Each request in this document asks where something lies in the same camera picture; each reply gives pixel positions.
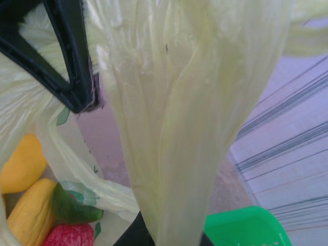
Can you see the yellow fake lemon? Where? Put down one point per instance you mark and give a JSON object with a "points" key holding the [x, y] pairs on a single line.
{"points": [[23, 164]]}

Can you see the green fake avocado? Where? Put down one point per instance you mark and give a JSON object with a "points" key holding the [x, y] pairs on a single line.
{"points": [[74, 207]]}

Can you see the green plastic basket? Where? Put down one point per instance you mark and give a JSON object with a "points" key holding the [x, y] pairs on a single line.
{"points": [[243, 225]]}

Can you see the yellow translucent plastic bag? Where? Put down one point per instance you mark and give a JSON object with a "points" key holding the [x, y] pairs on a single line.
{"points": [[179, 102]]}

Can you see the yellow fake banana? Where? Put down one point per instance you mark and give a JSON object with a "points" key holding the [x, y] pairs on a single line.
{"points": [[33, 210]]}

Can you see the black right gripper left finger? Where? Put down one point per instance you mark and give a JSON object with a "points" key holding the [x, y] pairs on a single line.
{"points": [[139, 233]]}

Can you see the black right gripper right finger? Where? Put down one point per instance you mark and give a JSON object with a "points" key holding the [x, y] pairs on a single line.
{"points": [[207, 241]]}

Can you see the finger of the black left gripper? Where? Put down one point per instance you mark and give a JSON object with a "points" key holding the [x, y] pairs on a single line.
{"points": [[74, 51]]}

